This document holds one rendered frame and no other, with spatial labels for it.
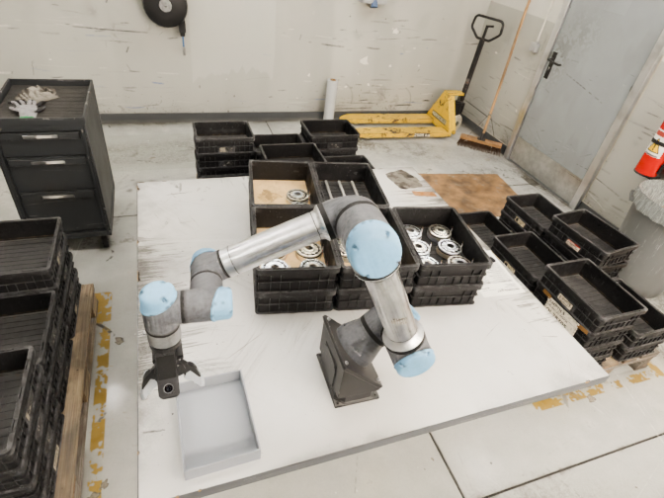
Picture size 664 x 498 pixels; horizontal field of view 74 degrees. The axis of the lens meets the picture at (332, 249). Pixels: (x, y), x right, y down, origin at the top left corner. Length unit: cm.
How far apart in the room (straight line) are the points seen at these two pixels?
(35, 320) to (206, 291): 137
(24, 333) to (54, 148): 106
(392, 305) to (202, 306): 45
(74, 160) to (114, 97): 209
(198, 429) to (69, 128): 185
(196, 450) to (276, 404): 26
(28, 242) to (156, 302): 162
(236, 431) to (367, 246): 73
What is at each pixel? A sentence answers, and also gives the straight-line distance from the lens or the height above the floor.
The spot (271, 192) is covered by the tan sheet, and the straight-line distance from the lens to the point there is 211.
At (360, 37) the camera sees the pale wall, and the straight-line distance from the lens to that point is 507.
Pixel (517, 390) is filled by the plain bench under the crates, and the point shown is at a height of 70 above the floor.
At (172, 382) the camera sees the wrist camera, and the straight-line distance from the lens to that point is 111.
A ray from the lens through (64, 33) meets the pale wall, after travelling 473.
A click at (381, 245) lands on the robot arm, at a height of 138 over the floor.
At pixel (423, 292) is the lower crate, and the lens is 176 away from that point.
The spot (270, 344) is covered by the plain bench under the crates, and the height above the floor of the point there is 70.
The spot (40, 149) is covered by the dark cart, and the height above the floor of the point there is 72.
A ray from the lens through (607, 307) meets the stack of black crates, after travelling 265.
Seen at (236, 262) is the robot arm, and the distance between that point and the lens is 108.
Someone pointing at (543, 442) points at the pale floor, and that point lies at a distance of 256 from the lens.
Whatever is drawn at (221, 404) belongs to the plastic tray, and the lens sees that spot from 144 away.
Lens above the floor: 192
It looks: 38 degrees down
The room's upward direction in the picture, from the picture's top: 9 degrees clockwise
